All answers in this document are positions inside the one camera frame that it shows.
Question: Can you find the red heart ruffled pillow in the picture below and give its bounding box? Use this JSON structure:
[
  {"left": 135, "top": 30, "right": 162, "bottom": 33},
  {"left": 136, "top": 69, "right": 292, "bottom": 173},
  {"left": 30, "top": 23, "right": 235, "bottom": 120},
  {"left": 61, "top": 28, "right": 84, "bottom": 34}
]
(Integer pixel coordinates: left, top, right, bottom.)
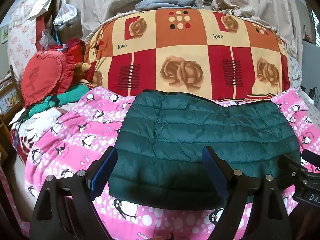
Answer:
[{"left": 21, "top": 50, "right": 75, "bottom": 107}]

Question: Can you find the red orange rose quilt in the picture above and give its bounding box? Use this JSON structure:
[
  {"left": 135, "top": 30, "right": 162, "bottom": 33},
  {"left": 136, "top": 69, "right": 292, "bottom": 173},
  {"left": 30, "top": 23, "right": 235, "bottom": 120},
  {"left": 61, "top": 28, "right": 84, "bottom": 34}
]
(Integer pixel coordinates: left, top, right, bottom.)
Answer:
[{"left": 84, "top": 9, "right": 290, "bottom": 101}]

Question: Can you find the grey folded cloth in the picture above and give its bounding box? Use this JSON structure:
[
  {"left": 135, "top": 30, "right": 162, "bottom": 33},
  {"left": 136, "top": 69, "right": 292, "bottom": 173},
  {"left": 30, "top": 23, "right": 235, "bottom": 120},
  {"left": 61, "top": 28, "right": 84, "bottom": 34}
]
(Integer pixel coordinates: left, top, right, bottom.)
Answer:
[{"left": 135, "top": 0, "right": 199, "bottom": 11}]

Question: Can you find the pink penguin print blanket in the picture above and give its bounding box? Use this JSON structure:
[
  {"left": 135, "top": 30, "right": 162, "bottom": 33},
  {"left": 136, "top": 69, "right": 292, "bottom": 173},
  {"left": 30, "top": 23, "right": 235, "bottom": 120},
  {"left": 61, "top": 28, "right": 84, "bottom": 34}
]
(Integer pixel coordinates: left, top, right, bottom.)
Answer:
[{"left": 25, "top": 87, "right": 319, "bottom": 239}]

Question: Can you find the white patterned cloth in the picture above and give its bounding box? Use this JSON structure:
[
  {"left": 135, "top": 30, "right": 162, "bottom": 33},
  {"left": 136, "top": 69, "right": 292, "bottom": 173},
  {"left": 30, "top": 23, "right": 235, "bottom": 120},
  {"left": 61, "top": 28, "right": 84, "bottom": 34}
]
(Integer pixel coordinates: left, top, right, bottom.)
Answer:
[{"left": 9, "top": 108, "right": 62, "bottom": 143}]

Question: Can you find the doll with brown hair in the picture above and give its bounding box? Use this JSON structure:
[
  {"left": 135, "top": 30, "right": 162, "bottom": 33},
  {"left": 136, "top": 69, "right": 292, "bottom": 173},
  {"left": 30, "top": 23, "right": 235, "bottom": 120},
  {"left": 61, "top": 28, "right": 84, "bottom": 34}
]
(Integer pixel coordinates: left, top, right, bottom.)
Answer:
[{"left": 72, "top": 62, "right": 97, "bottom": 87}]

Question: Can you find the red clothes pile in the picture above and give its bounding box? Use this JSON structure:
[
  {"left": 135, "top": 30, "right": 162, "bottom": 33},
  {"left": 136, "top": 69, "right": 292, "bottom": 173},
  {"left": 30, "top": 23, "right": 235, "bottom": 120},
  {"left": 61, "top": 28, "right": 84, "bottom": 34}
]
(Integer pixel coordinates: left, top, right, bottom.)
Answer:
[{"left": 50, "top": 37, "right": 86, "bottom": 63}]

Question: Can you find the dark green puffer jacket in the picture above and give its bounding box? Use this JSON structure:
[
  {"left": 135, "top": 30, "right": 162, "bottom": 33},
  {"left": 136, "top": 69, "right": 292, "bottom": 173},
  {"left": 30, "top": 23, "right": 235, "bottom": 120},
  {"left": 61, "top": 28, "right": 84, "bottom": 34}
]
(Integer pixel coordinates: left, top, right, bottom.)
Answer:
[{"left": 108, "top": 90, "right": 300, "bottom": 211}]

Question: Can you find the teal green garment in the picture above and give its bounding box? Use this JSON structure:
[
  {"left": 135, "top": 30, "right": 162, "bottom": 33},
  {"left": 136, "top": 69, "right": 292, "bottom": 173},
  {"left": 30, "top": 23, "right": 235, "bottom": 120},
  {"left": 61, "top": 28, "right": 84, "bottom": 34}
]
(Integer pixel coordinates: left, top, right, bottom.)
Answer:
[{"left": 22, "top": 84, "right": 89, "bottom": 121}]

